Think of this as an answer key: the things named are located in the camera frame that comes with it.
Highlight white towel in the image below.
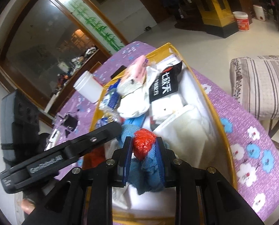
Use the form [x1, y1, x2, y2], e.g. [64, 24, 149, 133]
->
[153, 105, 217, 168]

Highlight blue floral tissue pack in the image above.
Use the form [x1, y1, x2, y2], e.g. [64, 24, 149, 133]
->
[99, 79, 121, 112]

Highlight red plastic bag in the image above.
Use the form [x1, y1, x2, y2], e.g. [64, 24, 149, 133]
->
[133, 128, 157, 161]

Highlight red and blue sponge pack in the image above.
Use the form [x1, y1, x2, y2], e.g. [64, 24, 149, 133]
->
[124, 114, 146, 128]

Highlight white bag red lettering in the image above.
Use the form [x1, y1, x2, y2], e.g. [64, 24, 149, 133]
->
[117, 66, 159, 119]

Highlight white tissue pack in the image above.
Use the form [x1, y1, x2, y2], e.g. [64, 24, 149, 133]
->
[151, 93, 186, 121]

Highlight pink tissue pack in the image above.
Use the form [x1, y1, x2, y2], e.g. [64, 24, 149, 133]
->
[122, 55, 148, 84]

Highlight black snack bag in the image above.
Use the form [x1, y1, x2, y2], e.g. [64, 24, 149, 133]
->
[149, 62, 183, 103]

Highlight blue white patterned bag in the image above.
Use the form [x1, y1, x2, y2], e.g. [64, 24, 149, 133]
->
[95, 113, 120, 128]

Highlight person's left hand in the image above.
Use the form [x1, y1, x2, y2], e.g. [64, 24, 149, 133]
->
[21, 199, 35, 215]

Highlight lined notepad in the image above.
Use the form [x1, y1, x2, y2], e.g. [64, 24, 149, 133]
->
[45, 129, 60, 151]

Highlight black cylindrical motor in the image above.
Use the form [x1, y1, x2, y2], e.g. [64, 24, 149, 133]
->
[61, 113, 78, 133]

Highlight purple floral tablecloth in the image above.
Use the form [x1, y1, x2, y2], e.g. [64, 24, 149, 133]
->
[53, 41, 279, 221]

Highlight white plastic jar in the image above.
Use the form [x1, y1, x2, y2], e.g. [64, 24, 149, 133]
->
[73, 71, 103, 103]

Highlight yellow cardboard box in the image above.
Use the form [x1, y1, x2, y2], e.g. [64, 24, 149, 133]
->
[81, 42, 239, 225]

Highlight black smartphone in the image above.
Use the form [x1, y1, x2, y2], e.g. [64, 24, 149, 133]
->
[110, 65, 126, 79]

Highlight wooden sideboard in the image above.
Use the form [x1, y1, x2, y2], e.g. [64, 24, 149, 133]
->
[0, 0, 110, 115]

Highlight striped cushioned stool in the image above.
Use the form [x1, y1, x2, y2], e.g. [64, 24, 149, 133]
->
[230, 55, 279, 137]

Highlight bamboo painted panel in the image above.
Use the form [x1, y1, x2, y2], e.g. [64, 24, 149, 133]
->
[56, 0, 125, 55]

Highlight white red bucket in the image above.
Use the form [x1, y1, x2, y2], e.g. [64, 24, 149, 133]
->
[232, 11, 250, 32]

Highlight white small bin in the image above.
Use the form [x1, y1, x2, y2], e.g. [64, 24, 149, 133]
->
[253, 5, 266, 21]

